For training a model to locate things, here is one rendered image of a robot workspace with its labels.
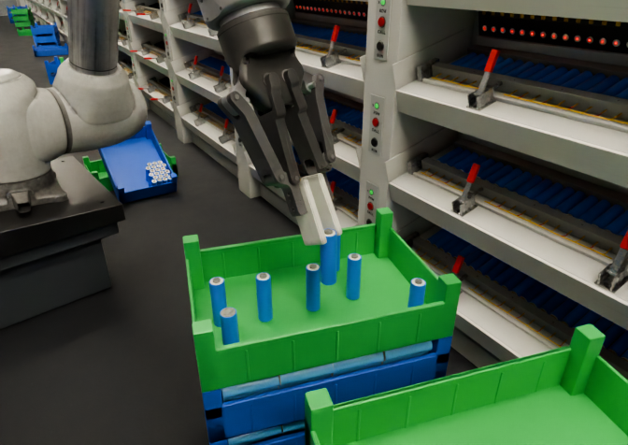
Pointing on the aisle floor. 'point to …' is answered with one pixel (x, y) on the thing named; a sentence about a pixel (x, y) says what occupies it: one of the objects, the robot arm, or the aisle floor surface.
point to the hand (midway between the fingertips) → (314, 209)
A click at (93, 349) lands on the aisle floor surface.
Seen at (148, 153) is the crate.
